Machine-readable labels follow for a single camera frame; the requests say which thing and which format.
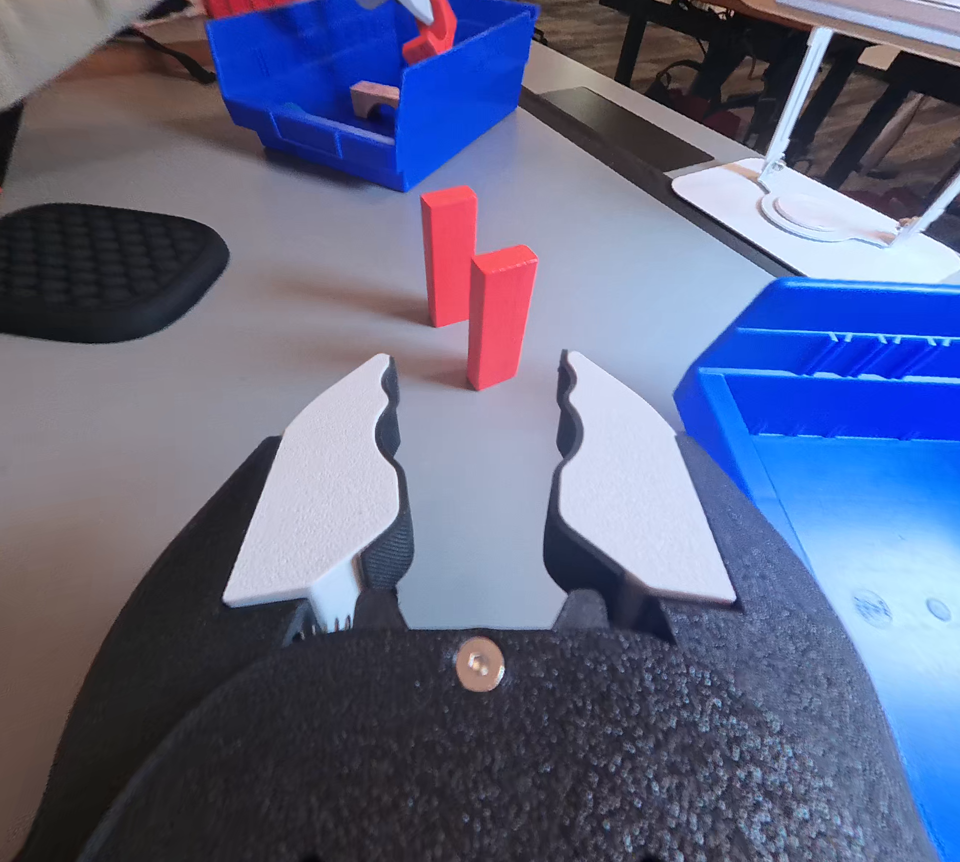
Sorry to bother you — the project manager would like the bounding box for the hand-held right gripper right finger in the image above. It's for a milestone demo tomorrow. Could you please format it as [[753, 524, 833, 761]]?
[[543, 350, 738, 614]]

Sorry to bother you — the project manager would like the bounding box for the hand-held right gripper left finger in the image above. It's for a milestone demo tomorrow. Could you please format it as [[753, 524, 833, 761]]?
[[225, 353, 415, 629]]

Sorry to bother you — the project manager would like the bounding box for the red wooden arch block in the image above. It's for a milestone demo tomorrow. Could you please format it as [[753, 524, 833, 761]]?
[[402, 0, 460, 68]]

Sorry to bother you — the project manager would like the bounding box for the pale wooden arch block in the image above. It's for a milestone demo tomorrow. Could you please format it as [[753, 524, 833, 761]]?
[[350, 80, 403, 122]]

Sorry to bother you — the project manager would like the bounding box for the blue plastic bin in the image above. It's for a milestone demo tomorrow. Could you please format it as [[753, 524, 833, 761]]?
[[206, 0, 538, 191], [675, 278, 960, 862]]

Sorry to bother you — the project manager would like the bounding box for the black wrist rest pad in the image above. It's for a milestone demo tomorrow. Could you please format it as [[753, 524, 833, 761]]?
[[0, 203, 231, 344]]

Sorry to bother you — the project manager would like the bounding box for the white document stand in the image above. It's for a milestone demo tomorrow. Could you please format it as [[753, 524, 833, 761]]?
[[671, 0, 960, 283]]

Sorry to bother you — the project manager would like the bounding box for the black strap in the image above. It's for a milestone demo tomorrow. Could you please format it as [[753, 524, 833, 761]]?
[[128, 23, 220, 86]]

